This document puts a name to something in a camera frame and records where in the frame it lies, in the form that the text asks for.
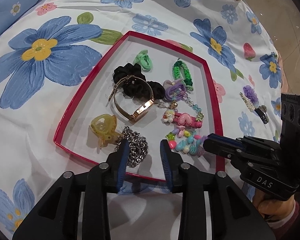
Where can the pearl hair clip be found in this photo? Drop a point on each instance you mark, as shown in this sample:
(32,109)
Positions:
(248,103)

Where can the red shallow box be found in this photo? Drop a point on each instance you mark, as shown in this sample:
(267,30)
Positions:
(90,110)

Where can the person's right forearm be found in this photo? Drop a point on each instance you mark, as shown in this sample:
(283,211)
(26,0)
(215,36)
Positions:
(290,223)

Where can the person's right hand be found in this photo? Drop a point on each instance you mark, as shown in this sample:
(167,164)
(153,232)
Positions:
(270,205)

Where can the purple flower hair accessory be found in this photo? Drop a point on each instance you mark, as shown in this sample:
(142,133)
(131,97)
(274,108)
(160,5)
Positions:
(250,92)

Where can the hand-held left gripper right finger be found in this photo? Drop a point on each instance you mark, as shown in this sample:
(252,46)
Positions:
(165,160)

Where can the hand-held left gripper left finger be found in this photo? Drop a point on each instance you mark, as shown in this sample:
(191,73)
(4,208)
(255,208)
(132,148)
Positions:
(123,160)

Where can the black hair clip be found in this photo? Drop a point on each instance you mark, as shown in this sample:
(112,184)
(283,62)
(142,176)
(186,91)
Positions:
(263,116)

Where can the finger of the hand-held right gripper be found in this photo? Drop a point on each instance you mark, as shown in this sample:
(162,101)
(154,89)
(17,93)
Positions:
(227,139)
(220,148)

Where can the floral bedsheet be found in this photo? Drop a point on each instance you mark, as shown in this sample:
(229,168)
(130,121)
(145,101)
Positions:
(152,7)

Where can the yellow claw hair clip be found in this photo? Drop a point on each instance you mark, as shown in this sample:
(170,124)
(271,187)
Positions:
(102,127)

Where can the pink heart hair clip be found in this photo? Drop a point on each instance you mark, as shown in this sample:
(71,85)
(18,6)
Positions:
(185,120)

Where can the black scrunchie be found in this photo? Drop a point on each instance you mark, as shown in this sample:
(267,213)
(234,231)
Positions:
(125,73)

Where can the rose gold wristwatch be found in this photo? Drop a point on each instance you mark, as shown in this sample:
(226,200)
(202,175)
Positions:
(142,110)

